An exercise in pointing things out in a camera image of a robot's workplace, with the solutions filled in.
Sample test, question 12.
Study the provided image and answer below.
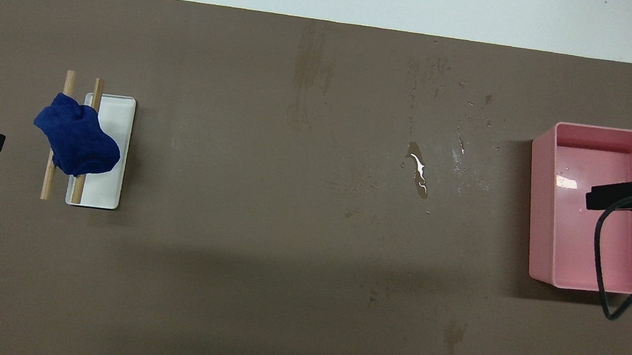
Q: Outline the wooden rod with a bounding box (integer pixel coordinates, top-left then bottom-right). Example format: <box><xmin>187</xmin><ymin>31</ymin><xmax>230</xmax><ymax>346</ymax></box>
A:
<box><xmin>70</xmin><ymin>77</ymin><xmax>106</xmax><ymax>206</ymax></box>
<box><xmin>39</xmin><ymin>69</ymin><xmax>77</xmax><ymax>202</ymax></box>

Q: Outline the water puddle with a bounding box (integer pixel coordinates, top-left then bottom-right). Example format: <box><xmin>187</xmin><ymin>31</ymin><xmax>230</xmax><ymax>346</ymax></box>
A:
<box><xmin>401</xmin><ymin>141</ymin><xmax>435</xmax><ymax>201</ymax></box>

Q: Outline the brown table mat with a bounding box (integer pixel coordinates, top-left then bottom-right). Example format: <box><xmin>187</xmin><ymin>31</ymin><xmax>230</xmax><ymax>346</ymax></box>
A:
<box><xmin>0</xmin><ymin>0</ymin><xmax>632</xmax><ymax>355</ymax></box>

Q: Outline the white towel rack base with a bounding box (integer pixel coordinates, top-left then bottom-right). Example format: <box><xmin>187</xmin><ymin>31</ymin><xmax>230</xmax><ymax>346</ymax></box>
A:
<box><xmin>65</xmin><ymin>91</ymin><xmax>138</xmax><ymax>212</ymax></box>

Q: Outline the pink plastic bin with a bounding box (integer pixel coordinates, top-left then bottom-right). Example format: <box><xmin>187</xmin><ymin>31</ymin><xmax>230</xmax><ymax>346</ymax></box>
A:
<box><xmin>516</xmin><ymin>118</ymin><xmax>632</xmax><ymax>296</ymax></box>

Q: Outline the blue towel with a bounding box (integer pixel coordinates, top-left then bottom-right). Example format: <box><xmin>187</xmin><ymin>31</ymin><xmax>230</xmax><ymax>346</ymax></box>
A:
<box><xmin>28</xmin><ymin>90</ymin><xmax>127</xmax><ymax>182</ymax></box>

